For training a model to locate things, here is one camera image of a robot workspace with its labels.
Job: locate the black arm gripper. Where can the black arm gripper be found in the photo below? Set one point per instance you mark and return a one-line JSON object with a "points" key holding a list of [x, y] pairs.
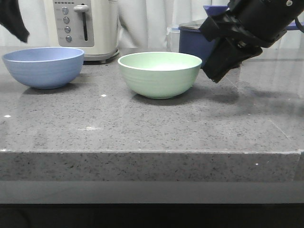
{"points": [[243, 29]]}

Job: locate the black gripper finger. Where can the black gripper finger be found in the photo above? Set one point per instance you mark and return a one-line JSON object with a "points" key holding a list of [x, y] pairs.
{"points": [[11, 19]]}

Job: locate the blue bowl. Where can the blue bowl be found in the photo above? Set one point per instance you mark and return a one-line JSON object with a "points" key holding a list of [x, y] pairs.
{"points": [[46, 67]]}

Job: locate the green bowl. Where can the green bowl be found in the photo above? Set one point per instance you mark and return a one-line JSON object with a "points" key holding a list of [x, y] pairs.
{"points": [[159, 75]]}

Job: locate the dark blue saucepan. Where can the dark blue saucepan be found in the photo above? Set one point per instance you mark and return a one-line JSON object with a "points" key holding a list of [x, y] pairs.
{"points": [[193, 42]]}

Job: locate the glass pot lid blue knob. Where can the glass pot lid blue knob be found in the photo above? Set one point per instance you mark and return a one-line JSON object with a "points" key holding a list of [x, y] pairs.
{"points": [[210, 11]]}

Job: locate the clear plastic container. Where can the clear plastic container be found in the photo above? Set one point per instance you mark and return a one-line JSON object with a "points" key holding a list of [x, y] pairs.
{"points": [[173, 37]]}

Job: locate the cream toaster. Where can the cream toaster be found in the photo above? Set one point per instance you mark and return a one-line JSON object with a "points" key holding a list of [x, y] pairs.
{"points": [[90, 25]]}

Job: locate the white curtain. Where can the white curtain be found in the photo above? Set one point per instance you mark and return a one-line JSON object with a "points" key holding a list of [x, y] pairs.
{"points": [[143, 23]]}

